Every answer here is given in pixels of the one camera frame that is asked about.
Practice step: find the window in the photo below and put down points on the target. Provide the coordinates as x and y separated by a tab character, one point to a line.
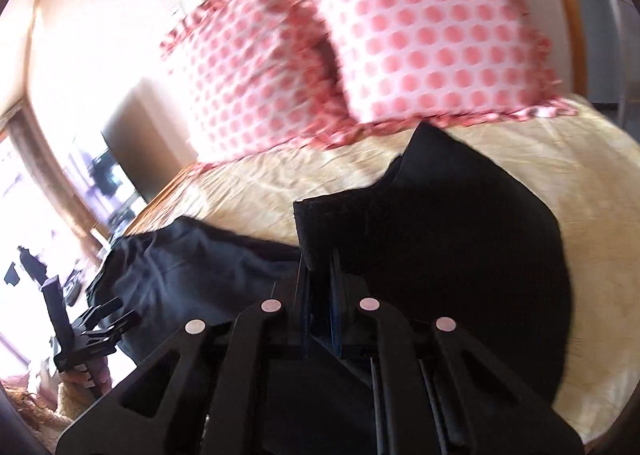
30	215

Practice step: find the yellow patterned bed sheet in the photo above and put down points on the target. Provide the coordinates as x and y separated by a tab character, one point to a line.
590	185

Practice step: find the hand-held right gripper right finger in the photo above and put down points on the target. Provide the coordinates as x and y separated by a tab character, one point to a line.
336	317

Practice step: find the person's left hand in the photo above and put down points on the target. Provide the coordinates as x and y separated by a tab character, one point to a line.
87	377

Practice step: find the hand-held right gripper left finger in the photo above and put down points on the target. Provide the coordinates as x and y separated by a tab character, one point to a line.
292	317

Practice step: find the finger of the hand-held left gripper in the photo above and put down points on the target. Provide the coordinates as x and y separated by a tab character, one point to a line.
120	327
102	310

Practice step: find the brown fluffy rug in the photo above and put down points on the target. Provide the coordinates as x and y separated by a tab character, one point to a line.
35	405

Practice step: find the black pants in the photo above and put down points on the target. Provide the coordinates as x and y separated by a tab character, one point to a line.
450	245

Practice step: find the pink polka dot pillow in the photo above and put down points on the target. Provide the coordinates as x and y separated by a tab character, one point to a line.
250	70
430	25

